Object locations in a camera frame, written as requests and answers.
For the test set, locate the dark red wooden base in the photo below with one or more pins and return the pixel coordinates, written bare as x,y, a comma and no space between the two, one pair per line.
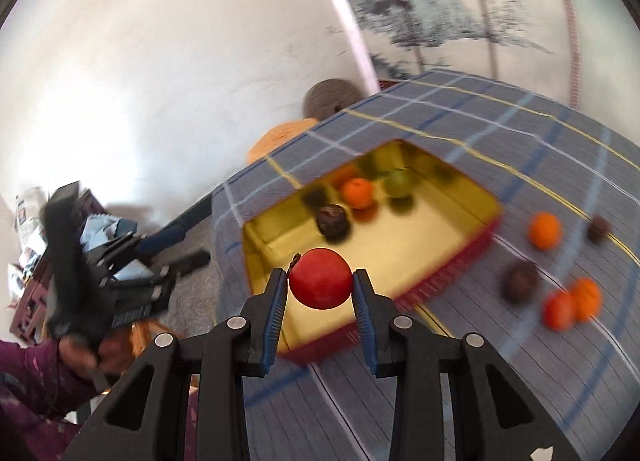
387,84

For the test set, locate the person's left hand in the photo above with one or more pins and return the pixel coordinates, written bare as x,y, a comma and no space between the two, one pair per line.
100,353

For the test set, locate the gold tin box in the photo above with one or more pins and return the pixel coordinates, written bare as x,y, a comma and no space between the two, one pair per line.
400,251

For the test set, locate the landscape mural wall panels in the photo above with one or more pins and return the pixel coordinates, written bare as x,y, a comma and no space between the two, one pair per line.
450,1

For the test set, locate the light blue bag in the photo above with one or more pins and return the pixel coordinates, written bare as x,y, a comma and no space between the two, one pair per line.
107,233

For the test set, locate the grey plaid tablecloth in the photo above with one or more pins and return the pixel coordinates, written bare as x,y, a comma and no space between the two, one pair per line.
475,141

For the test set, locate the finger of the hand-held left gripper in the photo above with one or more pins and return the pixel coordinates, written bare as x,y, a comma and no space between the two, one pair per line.
167,236
187,262

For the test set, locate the dark brown wrinkled fruit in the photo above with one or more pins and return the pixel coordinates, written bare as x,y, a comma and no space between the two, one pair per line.
520,282
598,229
331,222

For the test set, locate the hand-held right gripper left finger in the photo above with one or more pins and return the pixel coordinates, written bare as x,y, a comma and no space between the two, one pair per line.
275,316

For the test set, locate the green round fruit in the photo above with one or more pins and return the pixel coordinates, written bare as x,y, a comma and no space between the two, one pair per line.
398,182

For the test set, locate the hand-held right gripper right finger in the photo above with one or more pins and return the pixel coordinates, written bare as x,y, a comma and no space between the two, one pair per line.
365,316

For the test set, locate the orange mandarin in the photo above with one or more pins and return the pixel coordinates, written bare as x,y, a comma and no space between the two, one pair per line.
559,310
587,297
545,230
358,192

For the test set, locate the red beaded strip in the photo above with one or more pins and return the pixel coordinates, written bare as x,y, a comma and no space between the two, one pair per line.
570,41

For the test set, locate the red apple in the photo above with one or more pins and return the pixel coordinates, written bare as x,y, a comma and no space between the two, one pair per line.
320,286

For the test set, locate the grey round stool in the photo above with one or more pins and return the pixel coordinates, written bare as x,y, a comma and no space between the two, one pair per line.
330,96

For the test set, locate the dark red wooden furniture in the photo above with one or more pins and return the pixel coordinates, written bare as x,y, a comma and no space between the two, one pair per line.
27,301

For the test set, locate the orange plastic stool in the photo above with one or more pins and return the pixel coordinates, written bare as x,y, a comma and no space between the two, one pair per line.
147,336
277,141

